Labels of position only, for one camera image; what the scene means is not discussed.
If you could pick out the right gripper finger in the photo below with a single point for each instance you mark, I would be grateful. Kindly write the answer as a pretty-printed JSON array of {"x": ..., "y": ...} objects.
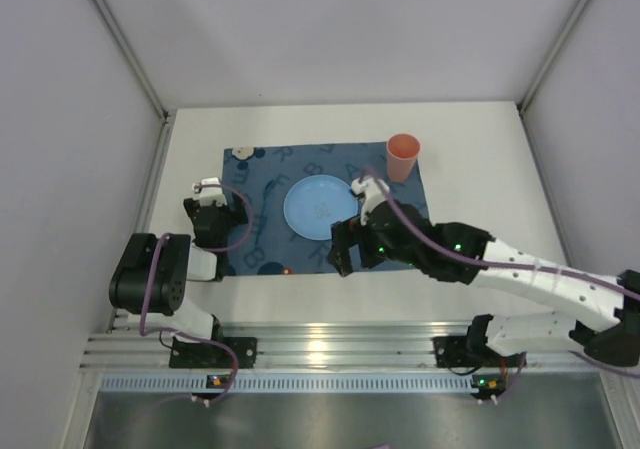
[
  {"x": 344, "y": 235},
  {"x": 339, "y": 258}
]

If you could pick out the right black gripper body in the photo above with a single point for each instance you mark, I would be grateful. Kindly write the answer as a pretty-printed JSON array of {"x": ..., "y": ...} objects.
[{"x": 353, "y": 239}]

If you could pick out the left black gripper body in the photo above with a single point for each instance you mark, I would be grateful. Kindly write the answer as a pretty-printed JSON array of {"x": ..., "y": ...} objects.
[{"x": 212, "y": 214}]

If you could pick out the light blue plate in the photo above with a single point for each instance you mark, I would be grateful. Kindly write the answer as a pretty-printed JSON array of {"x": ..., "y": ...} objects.
[{"x": 315, "y": 203}]

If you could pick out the blue letter-print placemat cloth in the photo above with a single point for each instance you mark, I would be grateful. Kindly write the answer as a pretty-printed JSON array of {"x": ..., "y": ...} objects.
[{"x": 273, "y": 248}]

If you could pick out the orange plastic cup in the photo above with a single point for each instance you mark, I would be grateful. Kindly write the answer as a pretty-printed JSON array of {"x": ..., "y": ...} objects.
[{"x": 402, "y": 153}]

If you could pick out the blue metallic fork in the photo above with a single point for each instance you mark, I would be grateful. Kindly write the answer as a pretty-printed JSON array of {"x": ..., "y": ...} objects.
[{"x": 265, "y": 194}]

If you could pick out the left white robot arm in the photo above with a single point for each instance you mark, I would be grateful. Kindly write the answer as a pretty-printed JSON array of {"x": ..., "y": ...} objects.
[{"x": 149, "y": 281}]

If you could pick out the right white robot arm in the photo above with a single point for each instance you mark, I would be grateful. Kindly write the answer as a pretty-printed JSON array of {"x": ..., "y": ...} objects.
[{"x": 594, "y": 316}]

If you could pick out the aluminium rail frame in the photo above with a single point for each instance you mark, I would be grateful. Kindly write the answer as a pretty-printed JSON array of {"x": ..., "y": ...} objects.
[{"x": 311, "y": 346}]

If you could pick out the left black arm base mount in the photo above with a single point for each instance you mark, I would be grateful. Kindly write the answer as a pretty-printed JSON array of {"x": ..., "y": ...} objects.
[{"x": 190, "y": 355}]

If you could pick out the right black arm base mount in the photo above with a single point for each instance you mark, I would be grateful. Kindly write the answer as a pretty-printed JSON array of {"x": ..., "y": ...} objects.
[{"x": 452, "y": 352}]

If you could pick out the perforated cable duct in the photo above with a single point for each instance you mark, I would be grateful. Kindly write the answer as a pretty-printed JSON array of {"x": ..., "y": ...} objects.
[{"x": 298, "y": 383}]

